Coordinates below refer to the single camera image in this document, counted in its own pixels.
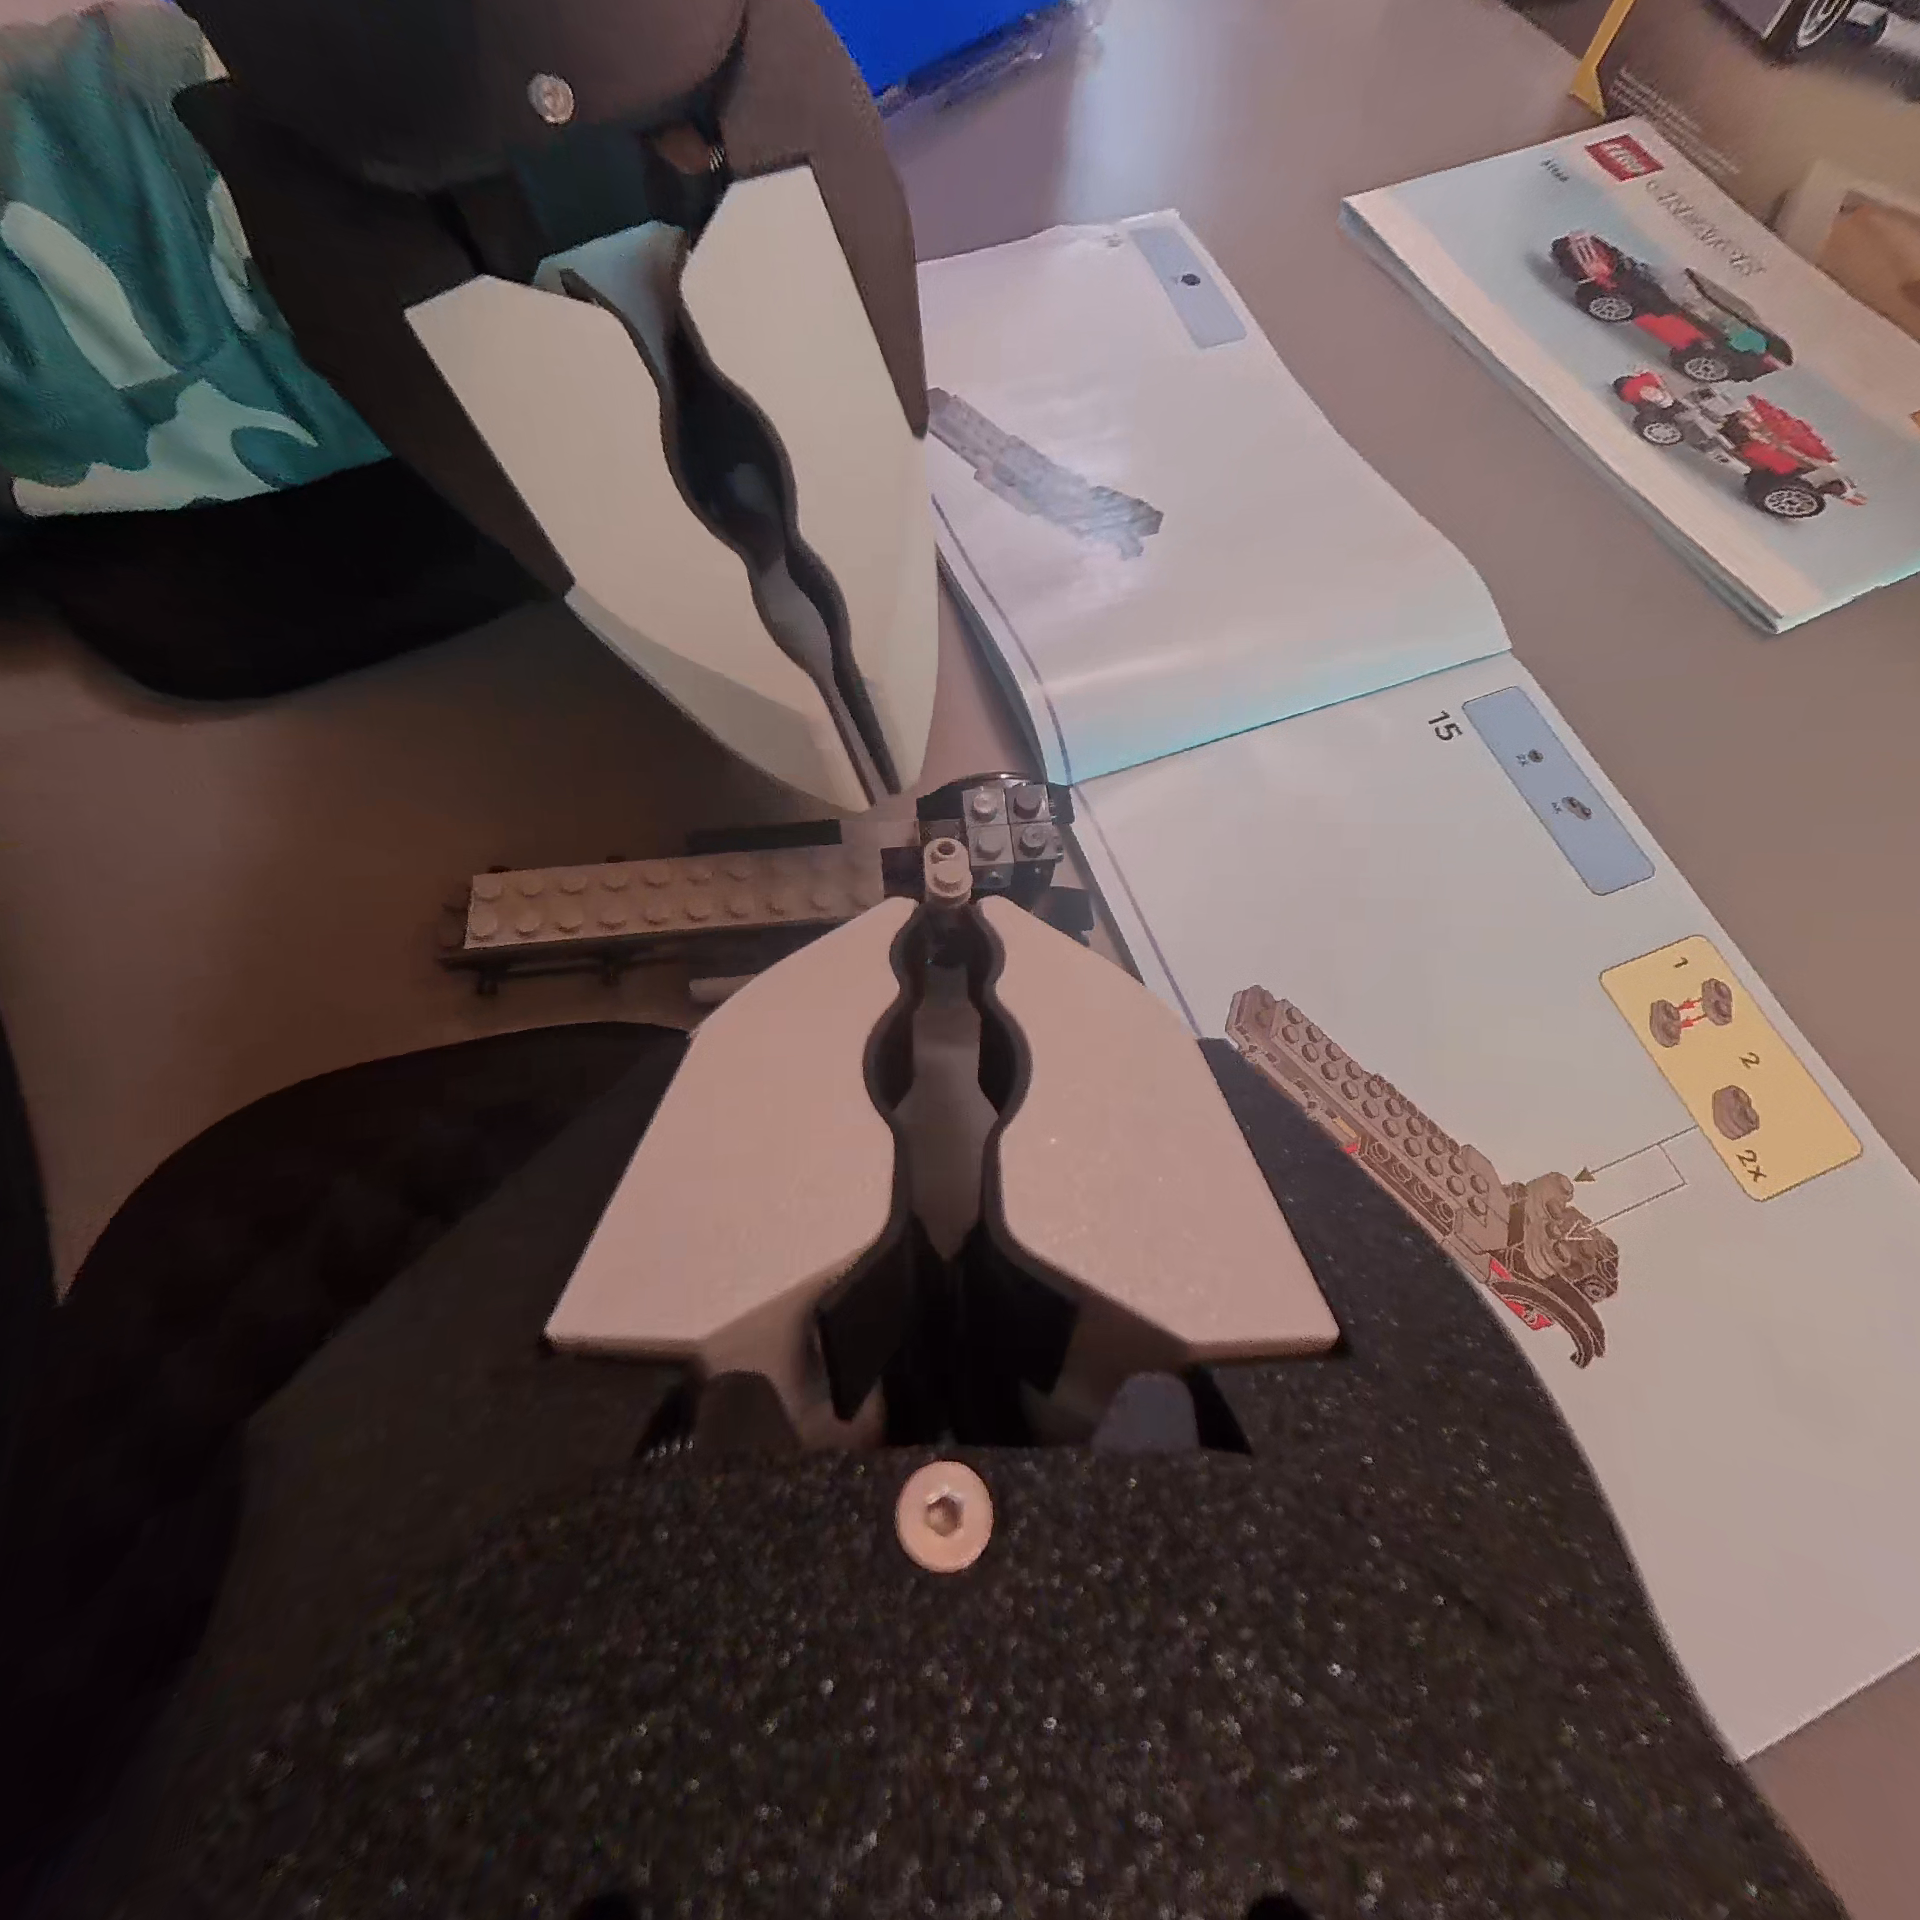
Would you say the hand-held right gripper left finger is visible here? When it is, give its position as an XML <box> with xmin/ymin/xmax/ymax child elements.
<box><xmin>543</xmin><ymin>895</ymin><xmax>920</xmax><ymax>1373</ymax></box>

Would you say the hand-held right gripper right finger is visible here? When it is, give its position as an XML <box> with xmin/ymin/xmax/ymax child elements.
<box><xmin>971</xmin><ymin>895</ymin><xmax>1344</xmax><ymax>1373</ymax></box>

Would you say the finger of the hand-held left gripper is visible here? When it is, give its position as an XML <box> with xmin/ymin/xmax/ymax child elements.
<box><xmin>678</xmin><ymin>160</ymin><xmax>944</xmax><ymax>798</ymax></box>
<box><xmin>403</xmin><ymin>224</ymin><xmax>875</xmax><ymax>817</ymax></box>

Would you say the grey lego car chassis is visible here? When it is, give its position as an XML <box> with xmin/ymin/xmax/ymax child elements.
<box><xmin>435</xmin><ymin>768</ymin><xmax>1086</xmax><ymax>1000</ymax></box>

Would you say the blue plastic bin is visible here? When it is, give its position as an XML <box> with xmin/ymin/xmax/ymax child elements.
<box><xmin>819</xmin><ymin>0</ymin><xmax>1115</xmax><ymax>119</ymax></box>

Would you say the lego set box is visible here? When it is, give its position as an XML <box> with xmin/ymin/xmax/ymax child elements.
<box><xmin>1564</xmin><ymin>0</ymin><xmax>1920</xmax><ymax>308</ymax></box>

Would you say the open instruction booklet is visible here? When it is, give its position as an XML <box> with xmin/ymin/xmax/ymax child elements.
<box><xmin>912</xmin><ymin>207</ymin><xmax>1920</xmax><ymax>1766</ymax></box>

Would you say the teal camouflage clothing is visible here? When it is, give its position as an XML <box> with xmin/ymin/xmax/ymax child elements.
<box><xmin>0</xmin><ymin>0</ymin><xmax>396</xmax><ymax>521</ymax></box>

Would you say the closed instruction booklet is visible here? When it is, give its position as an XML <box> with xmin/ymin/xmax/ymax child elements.
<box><xmin>1338</xmin><ymin>113</ymin><xmax>1920</xmax><ymax>639</ymax></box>

